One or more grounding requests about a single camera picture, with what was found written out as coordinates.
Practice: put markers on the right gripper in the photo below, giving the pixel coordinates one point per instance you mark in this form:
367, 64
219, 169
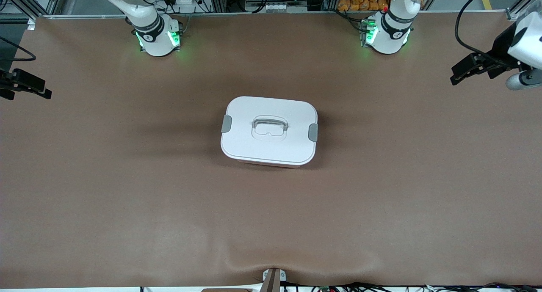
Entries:
20, 81

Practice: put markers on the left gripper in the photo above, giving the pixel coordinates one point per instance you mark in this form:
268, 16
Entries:
501, 46

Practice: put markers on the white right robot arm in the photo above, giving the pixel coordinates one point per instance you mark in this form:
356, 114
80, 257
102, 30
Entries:
152, 34

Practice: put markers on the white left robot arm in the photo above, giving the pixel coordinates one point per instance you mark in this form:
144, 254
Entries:
389, 34

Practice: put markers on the pink translucent plastic box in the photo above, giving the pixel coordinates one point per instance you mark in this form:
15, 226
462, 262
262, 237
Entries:
266, 165

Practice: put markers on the white power strip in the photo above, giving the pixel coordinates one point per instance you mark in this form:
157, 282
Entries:
190, 6

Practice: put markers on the white terminal block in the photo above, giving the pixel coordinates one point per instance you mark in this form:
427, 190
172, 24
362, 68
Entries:
279, 7

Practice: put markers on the brown table mat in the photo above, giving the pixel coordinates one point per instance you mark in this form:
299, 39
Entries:
271, 224

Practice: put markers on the metal table clamp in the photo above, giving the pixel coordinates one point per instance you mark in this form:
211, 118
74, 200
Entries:
273, 279

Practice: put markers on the aluminium frame strut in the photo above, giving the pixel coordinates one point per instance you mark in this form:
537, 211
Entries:
46, 4
516, 8

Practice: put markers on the silver aluminium table rail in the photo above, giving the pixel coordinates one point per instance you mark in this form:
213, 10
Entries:
254, 14

